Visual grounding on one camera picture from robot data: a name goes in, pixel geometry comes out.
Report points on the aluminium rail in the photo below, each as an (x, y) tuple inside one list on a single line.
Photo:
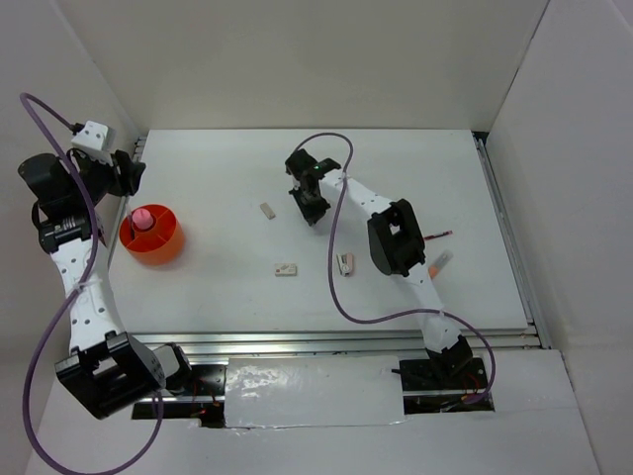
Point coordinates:
[(259, 344), (530, 304)]

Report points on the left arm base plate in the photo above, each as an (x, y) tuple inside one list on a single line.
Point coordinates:
[(202, 401)]

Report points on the pink mini stapler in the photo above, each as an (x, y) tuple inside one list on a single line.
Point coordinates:
[(345, 263)]

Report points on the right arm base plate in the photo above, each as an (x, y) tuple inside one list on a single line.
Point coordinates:
[(424, 393)]

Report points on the orange round pen holder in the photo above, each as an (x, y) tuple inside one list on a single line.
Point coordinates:
[(159, 245)]

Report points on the pink round container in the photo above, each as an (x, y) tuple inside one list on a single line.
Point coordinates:
[(142, 219)]

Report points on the orange highlighter marker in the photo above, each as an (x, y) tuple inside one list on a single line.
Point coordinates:
[(439, 263)]

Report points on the white cover sheet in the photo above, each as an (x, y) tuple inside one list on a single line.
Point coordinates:
[(313, 392)]

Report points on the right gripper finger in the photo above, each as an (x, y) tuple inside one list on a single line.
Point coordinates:
[(316, 211), (303, 205)]

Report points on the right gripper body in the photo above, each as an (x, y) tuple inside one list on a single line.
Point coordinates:
[(309, 199)]

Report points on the beige eraser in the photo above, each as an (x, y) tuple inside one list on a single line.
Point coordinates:
[(267, 211)]

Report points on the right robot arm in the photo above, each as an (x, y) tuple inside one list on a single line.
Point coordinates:
[(396, 246)]

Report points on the purple black pen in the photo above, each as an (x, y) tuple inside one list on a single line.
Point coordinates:
[(130, 217)]

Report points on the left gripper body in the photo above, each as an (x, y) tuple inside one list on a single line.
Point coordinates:
[(99, 178)]

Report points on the red pen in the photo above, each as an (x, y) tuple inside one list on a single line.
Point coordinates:
[(438, 235)]

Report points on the aluminium front rail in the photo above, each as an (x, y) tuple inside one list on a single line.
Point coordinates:
[(259, 344)]

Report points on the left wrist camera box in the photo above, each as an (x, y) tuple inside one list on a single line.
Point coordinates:
[(96, 140)]

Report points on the staples box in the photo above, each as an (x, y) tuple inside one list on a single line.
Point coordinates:
[(286, 269)]

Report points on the aluminium right rail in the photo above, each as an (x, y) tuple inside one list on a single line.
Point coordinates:
[(530, 304)]

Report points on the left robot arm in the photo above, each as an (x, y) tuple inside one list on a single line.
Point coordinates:
[(107, 369)]

